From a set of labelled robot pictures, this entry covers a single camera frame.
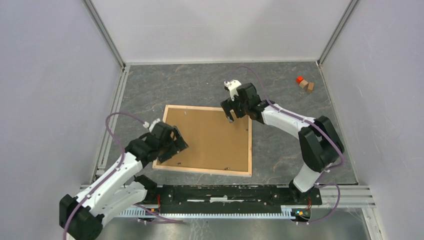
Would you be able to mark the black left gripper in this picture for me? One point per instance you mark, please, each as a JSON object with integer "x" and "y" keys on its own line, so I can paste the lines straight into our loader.
{"x": 179, "y": 144}

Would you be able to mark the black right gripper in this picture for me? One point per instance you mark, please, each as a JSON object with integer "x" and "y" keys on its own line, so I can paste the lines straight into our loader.
{"x": 228, "y": 105}

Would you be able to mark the light wooden picture frame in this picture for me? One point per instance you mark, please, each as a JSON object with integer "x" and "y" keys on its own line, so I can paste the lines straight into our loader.
{"x": 202, "y": 171}

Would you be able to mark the brown cardboard backing board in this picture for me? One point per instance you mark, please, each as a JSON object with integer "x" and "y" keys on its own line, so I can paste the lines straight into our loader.
{"x": 212, "y": 139}

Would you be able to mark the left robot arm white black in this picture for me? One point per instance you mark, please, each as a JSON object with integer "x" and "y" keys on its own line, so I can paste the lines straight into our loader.
{"x": 84, "y": 216}

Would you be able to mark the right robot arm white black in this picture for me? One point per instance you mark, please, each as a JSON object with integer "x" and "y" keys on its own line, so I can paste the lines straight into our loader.
{"x": 319, "y": 142}

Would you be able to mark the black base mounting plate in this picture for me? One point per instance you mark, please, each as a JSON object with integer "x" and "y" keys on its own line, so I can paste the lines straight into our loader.
{"x": 229, "y": 199}

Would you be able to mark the red cube block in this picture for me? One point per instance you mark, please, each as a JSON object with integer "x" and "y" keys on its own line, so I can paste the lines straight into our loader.
{"x": 299, "y": 79}

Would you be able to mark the small wooden cube block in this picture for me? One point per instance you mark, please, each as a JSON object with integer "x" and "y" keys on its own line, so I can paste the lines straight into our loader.
{"x": 303, "y": 84}

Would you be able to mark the rectangular wooden block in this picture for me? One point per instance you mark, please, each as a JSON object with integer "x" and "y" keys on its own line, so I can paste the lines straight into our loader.
{"x": 310, "y": 87}

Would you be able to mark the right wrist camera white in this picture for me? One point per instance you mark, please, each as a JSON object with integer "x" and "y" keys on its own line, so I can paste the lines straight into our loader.
{"x": 231, "y": 86}

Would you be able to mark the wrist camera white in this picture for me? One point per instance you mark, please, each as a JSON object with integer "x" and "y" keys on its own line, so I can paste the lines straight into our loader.
{"x": 231, "y": 86}
{"x": 150, "y": 125}

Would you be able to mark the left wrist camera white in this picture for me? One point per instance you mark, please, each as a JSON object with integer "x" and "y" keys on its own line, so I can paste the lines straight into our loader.
{"x": 150, "y": 125}

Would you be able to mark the aluminium rail with comb strip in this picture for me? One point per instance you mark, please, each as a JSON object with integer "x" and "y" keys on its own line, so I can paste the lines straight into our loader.
{"x": 344, "y": 196}

